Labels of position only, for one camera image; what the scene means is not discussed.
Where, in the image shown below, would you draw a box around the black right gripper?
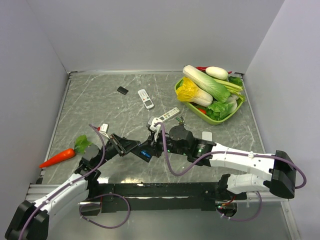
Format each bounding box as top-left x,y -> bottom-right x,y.
140,127 -> 189,158

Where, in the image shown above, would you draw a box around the red chili pepper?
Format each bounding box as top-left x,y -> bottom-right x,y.
196,66 -> 208,71

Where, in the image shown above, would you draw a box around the green lettuce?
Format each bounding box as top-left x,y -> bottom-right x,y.
206,96 -> 238,121

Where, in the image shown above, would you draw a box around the white remote with screen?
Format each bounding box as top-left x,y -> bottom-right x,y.
138,89 -> 155,110

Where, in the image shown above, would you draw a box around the green leaf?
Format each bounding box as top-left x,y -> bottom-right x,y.
74,134 -> 92,155

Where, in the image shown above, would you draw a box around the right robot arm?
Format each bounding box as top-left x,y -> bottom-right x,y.
149,122 -> 298,199

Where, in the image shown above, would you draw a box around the white radish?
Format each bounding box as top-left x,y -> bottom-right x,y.
205,66 -> 229,81

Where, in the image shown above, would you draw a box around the orange carrot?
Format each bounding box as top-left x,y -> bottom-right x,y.
38,148 -> 76,169

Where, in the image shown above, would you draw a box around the green plastic tray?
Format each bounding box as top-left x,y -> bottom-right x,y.
174,77 -> 245,125

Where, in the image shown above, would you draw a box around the black battery cover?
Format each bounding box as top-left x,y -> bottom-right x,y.
117,86 -> 129,95

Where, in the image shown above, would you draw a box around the green celery stalks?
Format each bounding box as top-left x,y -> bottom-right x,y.
214,76 -> 246,102

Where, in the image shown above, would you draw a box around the yellow napa cabbage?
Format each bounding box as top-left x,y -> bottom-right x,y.
175,77 -> 213,107

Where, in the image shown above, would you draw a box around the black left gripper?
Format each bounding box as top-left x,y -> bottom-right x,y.
94,132 -> 140,168

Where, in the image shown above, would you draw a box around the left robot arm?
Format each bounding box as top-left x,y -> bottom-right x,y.
4,134 -> 140,240

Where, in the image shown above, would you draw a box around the green napa cabbage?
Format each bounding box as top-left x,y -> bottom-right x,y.
182,65 -> 231,103

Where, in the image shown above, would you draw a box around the small white button remote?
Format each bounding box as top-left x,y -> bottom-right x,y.
159,107 -> 180,123

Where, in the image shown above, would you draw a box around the black remote control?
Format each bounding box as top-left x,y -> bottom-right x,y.
130,146 -> 152,163

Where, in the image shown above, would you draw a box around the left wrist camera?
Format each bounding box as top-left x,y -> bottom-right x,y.
98,123 -> 109,134

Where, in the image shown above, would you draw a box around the white remote control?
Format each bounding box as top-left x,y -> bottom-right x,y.
201,131 -> 213,142

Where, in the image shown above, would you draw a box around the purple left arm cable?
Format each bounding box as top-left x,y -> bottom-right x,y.
17,123 -> 107,240

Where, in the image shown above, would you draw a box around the blue battery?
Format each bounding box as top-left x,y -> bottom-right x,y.
140,150 -> 152,159

